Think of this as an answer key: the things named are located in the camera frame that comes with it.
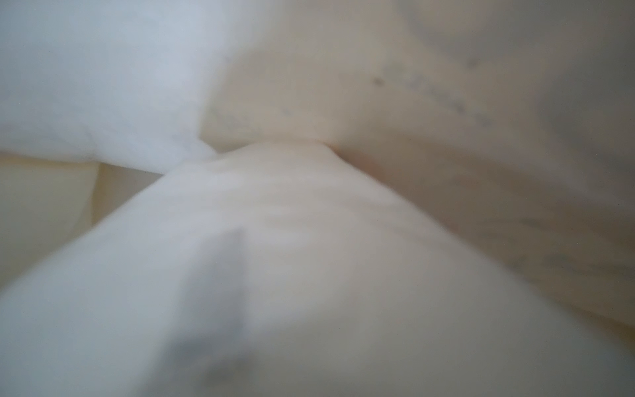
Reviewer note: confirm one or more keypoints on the cream floral canvas bag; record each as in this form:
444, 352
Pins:
316, 198

